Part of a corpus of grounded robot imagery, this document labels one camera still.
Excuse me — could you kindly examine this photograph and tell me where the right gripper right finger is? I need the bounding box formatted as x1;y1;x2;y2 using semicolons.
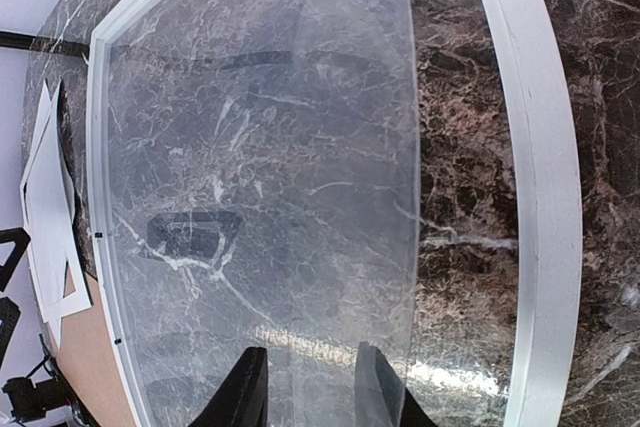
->
354;342;437;427

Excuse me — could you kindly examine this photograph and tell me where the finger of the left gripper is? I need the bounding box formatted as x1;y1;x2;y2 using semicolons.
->
0;227;31;292
0;297;21;362

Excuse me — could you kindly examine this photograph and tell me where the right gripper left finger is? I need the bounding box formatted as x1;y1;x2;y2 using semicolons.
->
189;347;268;427

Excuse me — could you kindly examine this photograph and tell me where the dark landscape photo print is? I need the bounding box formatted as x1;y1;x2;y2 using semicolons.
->
19;77;86;348

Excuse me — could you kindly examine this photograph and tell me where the white mat board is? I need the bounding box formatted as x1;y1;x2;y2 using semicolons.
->
19;77;94;326

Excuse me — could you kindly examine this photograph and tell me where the white picture frame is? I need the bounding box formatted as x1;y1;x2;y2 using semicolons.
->
86;0;583;426

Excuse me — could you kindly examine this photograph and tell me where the clear acrylic sheet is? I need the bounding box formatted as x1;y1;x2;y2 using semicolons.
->
103;0;418;426

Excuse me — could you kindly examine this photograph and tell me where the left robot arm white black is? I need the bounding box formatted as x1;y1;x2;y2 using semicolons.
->
1;228;71;426

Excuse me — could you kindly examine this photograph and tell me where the brown cardboard backing board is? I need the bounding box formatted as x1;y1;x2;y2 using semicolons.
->
55;276;135;426

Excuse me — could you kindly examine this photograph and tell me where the left black corner post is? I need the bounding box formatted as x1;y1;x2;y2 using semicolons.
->
0;31;90;59

